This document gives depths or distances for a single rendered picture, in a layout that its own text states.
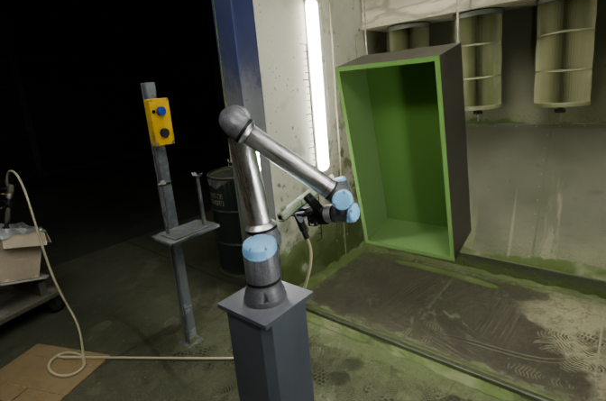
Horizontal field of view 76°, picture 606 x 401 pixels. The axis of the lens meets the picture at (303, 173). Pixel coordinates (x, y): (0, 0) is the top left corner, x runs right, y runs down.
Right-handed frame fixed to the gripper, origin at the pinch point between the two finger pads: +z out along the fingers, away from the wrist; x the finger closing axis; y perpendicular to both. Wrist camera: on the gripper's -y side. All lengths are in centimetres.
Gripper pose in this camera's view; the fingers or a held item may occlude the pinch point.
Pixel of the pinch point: (295, 211)
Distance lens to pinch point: 202.8
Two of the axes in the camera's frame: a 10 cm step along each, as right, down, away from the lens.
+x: 5.7, -4.2, 7.1
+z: -7.5, 0.9, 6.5
